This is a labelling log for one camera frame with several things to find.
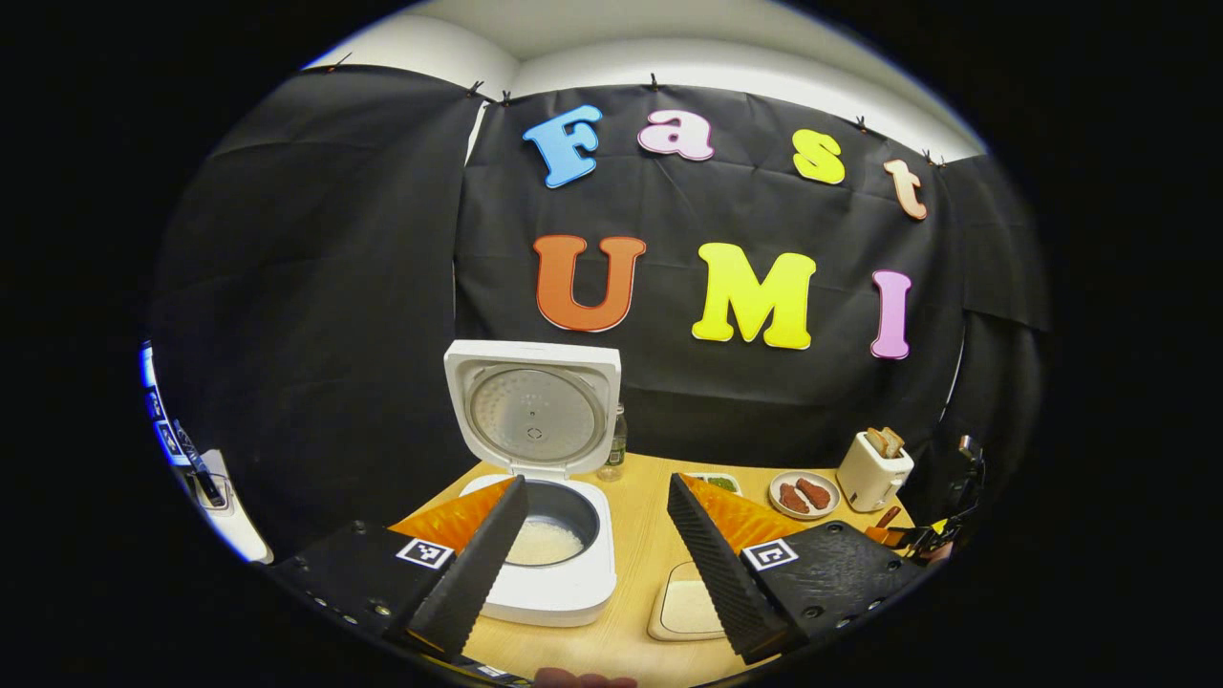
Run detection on white toaster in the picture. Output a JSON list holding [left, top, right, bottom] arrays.
[[837, 432, 915, 513]]

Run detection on clear plastic bottle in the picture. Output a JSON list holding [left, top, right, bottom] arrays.
[[597, 403, 629, 482]]

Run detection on round white plate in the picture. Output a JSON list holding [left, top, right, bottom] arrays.
[[768, 470, 842, 521]]

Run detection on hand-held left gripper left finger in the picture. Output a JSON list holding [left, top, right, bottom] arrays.
[[268, 476, 529, 660]]

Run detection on clear tray of rice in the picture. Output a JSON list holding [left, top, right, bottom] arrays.
[[648, 561, 727, 642]]

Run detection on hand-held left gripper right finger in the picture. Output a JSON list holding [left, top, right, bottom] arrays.
[[666, 472, 926, 667]]

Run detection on white rice cooker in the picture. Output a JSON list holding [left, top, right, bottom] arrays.
[[444, 339, 622, 627]]

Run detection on black phone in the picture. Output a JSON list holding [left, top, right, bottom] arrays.
[[175, 420, 228, 509]]

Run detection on black backdrop cloth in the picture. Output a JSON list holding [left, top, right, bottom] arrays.
[[151, 65, 1052, 565]]

